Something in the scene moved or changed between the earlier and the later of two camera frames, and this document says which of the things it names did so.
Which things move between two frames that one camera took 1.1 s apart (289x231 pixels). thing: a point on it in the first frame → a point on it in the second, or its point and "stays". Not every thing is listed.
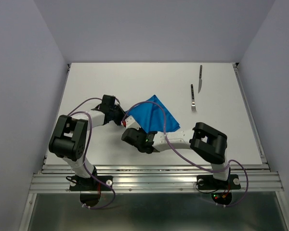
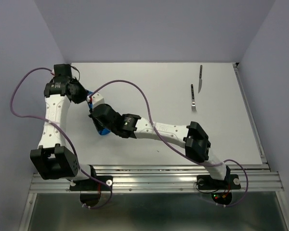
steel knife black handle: x=200 y=80 stays
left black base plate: x=81 y=184 stays
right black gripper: x=138 y=130 → x=95 y=121
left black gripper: x=123 y=114 → x=82 y=96
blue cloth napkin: x=151 y=116 → x=104 y=131
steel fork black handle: x=193 y=106 stays
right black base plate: x=208 y=182 stays
